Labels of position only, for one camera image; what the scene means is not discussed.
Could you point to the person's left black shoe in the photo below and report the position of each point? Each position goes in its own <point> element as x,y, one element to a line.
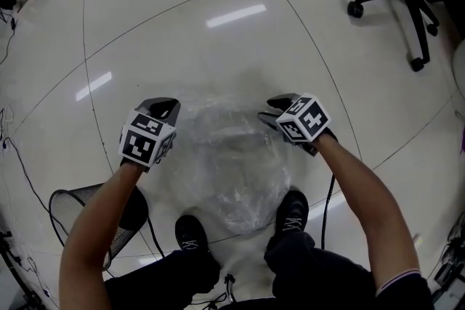
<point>190,232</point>

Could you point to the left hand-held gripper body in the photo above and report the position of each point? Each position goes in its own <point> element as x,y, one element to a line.
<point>136,147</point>

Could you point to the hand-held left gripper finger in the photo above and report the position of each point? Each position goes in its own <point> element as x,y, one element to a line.
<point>145,106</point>
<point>176,118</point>

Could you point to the person's right forearm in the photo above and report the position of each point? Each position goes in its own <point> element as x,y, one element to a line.
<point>370,199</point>

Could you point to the person's left leg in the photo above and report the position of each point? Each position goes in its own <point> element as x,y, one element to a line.
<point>163,283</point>

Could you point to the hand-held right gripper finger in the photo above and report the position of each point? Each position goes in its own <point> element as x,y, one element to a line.
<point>269,118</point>
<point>281,101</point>

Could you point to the clear plastic bin bag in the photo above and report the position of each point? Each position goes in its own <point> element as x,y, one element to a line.
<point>239,170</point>

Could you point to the person's right black shoe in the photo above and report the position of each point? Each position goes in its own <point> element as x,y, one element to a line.
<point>292,210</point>

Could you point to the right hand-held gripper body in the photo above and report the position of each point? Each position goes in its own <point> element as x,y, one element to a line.
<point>309,120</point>

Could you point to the black tripod stand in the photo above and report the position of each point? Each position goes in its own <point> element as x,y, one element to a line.
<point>11,254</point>

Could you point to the person's black shoe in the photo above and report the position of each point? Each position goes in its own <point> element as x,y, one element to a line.
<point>292,210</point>
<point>190,232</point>

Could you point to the person's leg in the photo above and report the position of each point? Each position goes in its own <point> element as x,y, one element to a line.
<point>163,283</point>
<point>319,276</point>

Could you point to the person's right leg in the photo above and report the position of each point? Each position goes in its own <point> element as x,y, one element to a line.
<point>319,276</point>

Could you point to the black floor equipment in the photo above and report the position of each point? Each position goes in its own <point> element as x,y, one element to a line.
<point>448,272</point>

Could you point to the person's left forearm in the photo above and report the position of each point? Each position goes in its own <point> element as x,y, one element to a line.
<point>91,228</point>

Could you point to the black mesh waste bin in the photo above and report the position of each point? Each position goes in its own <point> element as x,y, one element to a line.
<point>67,207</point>

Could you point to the purple cloth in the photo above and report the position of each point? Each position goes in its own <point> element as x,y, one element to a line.
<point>463,143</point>

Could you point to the person's dark shirt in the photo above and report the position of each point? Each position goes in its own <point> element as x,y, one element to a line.
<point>403,292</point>

